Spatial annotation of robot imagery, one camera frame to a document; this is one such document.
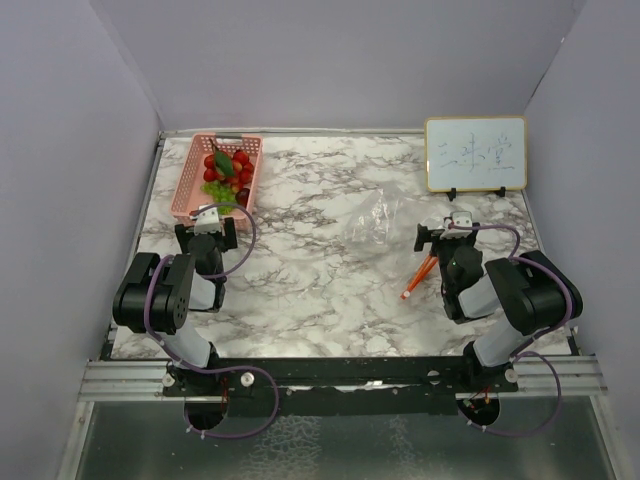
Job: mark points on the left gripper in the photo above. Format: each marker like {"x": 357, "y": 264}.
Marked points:
{"x": 227, "y": 239}

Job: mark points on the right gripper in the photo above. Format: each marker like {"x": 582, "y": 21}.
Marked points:
{"x": 428, "y": 235}

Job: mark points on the clear zip top bag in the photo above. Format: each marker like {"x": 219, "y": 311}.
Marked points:
{"x": 381, "y": 232}

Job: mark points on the pink plastic basket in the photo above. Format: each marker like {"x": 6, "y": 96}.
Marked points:
{"x": 188, "y": 197}

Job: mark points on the green fake grapes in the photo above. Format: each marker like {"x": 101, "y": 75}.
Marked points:
{"x": 220, "y": 193}

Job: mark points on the red fake fruit bunch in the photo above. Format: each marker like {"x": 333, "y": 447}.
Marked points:
{"x": 234, "y": 168}

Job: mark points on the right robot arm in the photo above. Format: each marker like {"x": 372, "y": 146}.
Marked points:
{"x": 534, "y": 295}

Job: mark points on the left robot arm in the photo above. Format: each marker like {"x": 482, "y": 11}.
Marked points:
{"x": 155, "y": 295}

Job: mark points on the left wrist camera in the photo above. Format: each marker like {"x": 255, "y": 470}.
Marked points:
{"x": 206, "y": 220}

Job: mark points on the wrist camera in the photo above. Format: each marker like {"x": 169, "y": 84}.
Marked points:
{"x": 458, "y": 224}
{"x": 206, "y": 220}

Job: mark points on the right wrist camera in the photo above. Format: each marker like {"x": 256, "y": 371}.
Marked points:
{"x": 458, "y": 224}

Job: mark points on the small whiteboard yellow frame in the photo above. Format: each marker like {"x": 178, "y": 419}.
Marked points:
{"x": 476, "y": 154}

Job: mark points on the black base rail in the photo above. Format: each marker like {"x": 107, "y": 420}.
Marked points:
{"x": 263, "y": 402}

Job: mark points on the aluminium frame rail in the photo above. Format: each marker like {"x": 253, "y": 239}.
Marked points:
{"x": 140, "y": 380}

